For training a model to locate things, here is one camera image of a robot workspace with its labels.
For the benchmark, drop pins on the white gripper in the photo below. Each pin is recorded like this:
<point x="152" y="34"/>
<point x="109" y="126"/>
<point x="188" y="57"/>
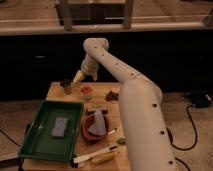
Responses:
<point x="89" y="67"/>

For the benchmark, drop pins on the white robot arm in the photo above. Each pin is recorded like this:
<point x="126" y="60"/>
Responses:
<point x="147" y="140"/>

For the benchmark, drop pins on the clear cup with orange content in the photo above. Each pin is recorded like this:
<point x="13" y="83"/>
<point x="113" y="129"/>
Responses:
<point x="85" y="92"/>

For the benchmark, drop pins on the dark brown toy cluster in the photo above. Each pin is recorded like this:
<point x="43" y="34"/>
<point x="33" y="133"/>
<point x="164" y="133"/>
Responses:
<point x="111" y="96"/>

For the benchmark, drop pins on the grey cloth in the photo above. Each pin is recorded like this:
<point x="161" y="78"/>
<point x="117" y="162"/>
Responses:
<point x="98" y="127"/>

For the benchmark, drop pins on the grey sponge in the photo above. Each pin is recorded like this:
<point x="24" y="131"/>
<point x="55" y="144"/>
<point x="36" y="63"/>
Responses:
<point x="59" y="127"/>

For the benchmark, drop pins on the red bowl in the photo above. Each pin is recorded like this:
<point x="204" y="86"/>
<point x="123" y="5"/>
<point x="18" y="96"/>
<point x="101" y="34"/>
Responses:
<point x="89" y="136"/>

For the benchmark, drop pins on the green plastic tray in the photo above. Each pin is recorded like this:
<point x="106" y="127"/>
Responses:
<point x="39" y="143"/>

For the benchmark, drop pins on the yellow banana toy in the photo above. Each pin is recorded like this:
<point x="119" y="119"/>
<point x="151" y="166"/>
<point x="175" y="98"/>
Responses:
<point x="103" y="158"/>

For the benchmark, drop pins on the dark device on floor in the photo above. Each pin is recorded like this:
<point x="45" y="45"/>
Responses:
<point x="199" y="99"/>

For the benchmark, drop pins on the wooden chair frame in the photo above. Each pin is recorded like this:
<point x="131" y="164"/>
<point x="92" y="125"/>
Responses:
<point x="71" y="13"/>

